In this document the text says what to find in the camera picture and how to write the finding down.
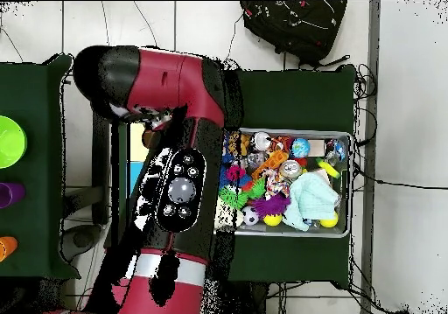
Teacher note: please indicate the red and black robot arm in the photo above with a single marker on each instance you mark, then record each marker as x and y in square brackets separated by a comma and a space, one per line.
[168, 79]

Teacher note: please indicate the wooden box with three holes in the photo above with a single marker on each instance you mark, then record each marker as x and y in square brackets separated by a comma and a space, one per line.
[138, 146]

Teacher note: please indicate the silver mesh bin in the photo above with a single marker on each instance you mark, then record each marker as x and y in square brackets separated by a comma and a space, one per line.
[280, 231]

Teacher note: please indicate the pink spiky ball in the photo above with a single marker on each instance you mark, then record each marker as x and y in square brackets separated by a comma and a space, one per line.
[234, 173]

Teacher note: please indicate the orange plush toy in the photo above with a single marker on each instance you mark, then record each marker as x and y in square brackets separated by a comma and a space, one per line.
[245, 142]

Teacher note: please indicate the silver drink can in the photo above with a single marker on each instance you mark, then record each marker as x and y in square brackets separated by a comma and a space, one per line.
[289, 168]
[260, 142]

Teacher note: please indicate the orange plastic crate toy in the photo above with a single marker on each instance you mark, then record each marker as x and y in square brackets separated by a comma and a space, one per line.
[271, 163]

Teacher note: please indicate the small soccer ball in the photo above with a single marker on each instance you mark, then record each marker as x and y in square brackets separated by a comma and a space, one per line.
[250, 216]

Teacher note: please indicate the purple spiky ball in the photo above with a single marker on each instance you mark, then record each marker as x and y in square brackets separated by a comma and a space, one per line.
[271, 205]

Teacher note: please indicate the blue globe ball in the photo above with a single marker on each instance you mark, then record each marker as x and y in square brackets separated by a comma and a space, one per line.
[300, 147]

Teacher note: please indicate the mint green cloth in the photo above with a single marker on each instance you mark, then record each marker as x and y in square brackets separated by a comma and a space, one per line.
[311, 195]

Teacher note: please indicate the dark green cloth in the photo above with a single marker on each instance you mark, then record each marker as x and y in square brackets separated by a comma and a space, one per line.
[35, 93]
[297, 97]

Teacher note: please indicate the black backpack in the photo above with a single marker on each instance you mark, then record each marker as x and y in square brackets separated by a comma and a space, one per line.
[297, 23]

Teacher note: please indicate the purple plastic cup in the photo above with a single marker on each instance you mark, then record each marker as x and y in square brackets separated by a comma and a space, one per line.
[12, 193]

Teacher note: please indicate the green plastic bowl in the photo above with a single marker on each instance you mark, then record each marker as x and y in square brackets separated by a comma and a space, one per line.
[10, 142]

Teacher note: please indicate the orange plastic cup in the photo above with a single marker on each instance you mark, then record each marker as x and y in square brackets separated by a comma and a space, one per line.
[7, 247]

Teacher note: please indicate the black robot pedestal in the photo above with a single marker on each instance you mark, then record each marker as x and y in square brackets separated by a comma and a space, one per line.
[252, 300]

